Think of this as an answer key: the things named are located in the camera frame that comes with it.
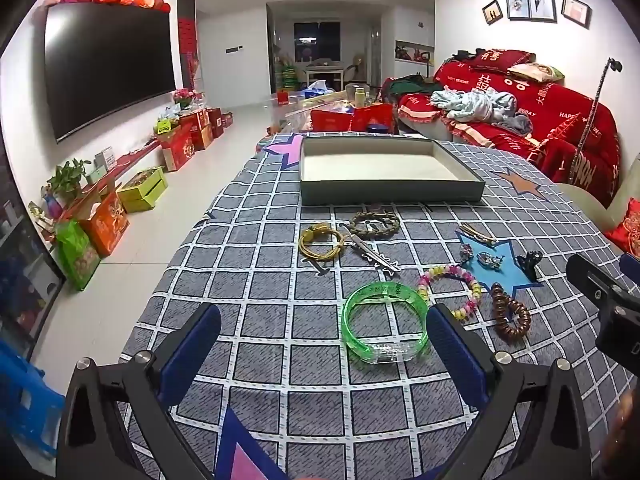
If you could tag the small jewelled hair clip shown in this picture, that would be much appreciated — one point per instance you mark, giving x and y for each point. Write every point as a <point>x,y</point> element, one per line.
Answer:
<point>466,252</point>

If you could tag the dark green clothing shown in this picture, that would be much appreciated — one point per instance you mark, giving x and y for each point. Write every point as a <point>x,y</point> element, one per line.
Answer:
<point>407,85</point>

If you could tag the black hairpin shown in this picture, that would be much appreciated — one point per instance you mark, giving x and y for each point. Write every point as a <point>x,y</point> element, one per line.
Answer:
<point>324,271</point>

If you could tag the blue plastic stool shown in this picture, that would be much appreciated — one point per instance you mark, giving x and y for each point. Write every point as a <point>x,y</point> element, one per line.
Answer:
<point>25,395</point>

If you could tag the red embroidered cushion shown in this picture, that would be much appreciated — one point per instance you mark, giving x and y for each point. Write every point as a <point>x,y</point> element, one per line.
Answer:
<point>625,232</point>

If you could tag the wall television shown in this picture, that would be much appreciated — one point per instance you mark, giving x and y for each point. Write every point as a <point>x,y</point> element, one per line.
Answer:
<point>110,70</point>

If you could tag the red pillow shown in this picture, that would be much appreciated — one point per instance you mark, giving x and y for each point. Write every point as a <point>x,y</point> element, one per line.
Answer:
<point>500,60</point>

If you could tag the selfie stick pole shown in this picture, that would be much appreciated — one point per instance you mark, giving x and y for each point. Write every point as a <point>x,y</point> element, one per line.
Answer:
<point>595,105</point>

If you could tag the large double picture frame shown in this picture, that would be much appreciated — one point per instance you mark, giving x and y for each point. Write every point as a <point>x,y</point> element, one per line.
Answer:
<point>530,2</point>

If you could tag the grey shallow box tray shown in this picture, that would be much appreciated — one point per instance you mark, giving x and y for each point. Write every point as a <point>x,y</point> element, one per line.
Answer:
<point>380,165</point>

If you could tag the green crate box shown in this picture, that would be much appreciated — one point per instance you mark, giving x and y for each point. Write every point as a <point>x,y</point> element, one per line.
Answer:
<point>142,190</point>

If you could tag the potted green plant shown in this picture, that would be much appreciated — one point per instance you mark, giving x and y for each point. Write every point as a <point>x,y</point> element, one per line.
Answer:
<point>67,177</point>

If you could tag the red hanging banner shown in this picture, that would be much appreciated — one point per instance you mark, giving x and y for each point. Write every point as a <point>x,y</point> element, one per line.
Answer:
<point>186,35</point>

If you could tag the white dining table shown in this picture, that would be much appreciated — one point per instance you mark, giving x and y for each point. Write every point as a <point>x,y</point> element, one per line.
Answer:
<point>325,72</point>

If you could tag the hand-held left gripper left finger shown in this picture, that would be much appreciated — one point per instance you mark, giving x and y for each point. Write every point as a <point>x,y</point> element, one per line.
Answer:
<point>192,355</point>

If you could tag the pile of light clothes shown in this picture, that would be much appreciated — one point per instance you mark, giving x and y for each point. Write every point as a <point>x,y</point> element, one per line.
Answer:
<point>475,105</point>

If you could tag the gold hair clip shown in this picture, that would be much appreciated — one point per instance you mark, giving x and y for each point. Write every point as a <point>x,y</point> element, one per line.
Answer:
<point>475,232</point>

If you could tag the orange gift bag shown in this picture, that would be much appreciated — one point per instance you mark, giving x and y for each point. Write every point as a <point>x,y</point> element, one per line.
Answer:
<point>107,222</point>

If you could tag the grey checked tablecloth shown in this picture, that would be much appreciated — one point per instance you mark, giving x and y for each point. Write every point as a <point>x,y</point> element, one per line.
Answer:
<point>280,310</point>

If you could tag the heart rhinestone hair clip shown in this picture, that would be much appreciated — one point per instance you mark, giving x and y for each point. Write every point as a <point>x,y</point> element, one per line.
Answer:
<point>489,259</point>

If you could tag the sofa with red cover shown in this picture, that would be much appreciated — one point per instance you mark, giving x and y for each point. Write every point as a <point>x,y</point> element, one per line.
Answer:
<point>550,105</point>

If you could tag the picture frame with red print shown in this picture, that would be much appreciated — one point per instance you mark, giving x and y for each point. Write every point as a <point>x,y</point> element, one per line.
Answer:
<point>576,10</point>

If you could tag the green plastic bag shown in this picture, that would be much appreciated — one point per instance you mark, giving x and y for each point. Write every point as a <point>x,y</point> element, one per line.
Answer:
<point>77,255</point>

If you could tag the jar with blue lid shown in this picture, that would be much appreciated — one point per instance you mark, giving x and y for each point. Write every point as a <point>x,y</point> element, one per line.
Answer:
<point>377,128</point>

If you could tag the black hair claw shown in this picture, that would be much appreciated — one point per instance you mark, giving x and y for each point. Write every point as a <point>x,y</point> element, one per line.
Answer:
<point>527,262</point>

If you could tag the large red gift box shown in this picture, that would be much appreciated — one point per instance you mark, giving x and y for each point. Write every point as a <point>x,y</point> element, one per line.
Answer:
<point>177,150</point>

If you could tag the small dark picture frame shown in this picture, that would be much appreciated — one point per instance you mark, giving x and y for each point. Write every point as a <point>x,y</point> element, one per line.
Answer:
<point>492,11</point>

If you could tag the red gift bag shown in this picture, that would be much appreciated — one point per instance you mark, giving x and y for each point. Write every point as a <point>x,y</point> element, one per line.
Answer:
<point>340,120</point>

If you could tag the beige armchair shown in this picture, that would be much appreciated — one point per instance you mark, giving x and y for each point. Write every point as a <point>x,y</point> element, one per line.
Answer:
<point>590,200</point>

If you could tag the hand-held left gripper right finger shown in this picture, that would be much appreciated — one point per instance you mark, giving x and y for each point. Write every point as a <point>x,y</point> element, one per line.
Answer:
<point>452,355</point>

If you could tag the floral cushion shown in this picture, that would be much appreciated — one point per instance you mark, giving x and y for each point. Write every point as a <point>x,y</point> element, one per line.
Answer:
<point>537,72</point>

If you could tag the silver alligator hair clip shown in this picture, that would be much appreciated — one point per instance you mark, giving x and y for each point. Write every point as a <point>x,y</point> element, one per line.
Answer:
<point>372,255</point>

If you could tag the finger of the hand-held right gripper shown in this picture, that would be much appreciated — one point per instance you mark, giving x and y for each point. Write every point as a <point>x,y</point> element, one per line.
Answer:
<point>631,262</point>
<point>590,277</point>

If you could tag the pink flower bouquet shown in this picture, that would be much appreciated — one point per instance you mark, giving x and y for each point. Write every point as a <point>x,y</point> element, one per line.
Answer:
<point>184,95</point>

